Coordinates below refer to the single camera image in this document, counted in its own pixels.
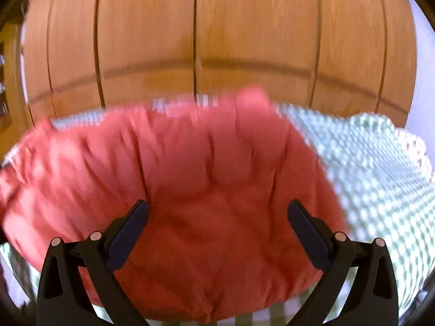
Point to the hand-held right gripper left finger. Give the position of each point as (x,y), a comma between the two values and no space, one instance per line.
(126,232)

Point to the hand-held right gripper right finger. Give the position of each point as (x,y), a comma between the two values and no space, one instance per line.
(307,234)

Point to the orange quilted puffer jacket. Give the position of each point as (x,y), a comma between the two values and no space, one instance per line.
(204,183)

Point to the green checked bed blanket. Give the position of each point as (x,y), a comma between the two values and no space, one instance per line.
(373,183)

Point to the wooden wardrobe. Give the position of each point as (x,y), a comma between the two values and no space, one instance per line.
(217,34)

